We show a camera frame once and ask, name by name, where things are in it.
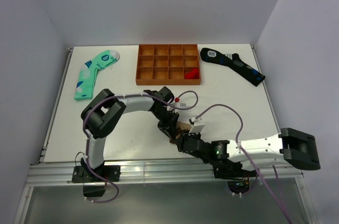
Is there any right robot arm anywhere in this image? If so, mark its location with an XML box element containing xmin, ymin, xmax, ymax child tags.
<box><xmin>175</xmin><ymin>128</ymin><xmax>320</xmax><ymax>176</ymax></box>

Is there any mint green sock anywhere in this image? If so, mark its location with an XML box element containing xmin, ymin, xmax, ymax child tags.
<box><xmin>74</xmin><ymin>50</ymin><xmax>120</xmax><ymax>101</ymax></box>

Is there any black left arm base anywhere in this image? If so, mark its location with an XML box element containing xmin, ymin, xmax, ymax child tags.
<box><xmin>71</xmin><ymin>162</ymin><xmax>121</xmax><ymax>198</ymax></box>

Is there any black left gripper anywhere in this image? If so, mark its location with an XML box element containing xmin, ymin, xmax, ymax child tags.
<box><xmin>151</xmin><ymin>106</ymin><xmax>179</xmax><ymax>140</ymax></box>

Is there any brown argyle sock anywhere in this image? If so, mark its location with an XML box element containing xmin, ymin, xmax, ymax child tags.
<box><xmin>169</xmin><ymin>121</ymin><xmax>191</xmax><ymax>145</ymax></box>

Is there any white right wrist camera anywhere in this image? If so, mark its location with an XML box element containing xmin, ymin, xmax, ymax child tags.
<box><xmin>189</xmin><ymin>117</ymin><xmax>204</xmax><ymax>133</ymax></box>

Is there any orange compartment tray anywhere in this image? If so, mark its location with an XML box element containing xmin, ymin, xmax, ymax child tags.
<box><xmin>136</xmin><ymin>44</ymin><xmax>201</xmax><ymax>86</ymax></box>

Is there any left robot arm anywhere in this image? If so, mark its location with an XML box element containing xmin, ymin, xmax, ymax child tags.
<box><xmin>81</xmin><ymin>87</ymin><xmax>179</xmax><ymax>181</ymax></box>

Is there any black blue sock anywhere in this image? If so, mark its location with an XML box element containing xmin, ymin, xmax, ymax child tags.
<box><xmin>200</xmin><ymin>48</ymin><xmax>265</xmax><ymax>86</ymax></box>

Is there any aluminium frame rail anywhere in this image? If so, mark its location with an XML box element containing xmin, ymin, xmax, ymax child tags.
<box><xmin>25</xmin><ymin>155</ymin><xmax>304</xmax><ymax>185</ymax></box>

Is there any red rolled sock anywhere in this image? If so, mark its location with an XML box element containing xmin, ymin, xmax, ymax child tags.
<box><xmin>184</xmin><ymin>68</ymin><xmax>200</xmax><ymax>80</ymax></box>

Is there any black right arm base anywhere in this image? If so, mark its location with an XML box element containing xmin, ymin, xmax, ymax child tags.
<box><xmin>212</xmin><ymin>161</ymin><xmax>258</xmax><ymax>198</ymax></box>

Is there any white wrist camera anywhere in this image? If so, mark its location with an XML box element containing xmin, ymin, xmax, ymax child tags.
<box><xmin>173</xmin><ymin>97</ymin><xmax>189</xmax><ymax>110</ymax></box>
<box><xmin>189</xmin><ymin>117</ymin><xmax>204</xmax><ymax>133</ymax></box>

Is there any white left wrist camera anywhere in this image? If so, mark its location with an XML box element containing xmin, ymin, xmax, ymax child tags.
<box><xmin>173</xmin><ymin>97</ymin><xmax>189</xmax><ymax>110</ymax></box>

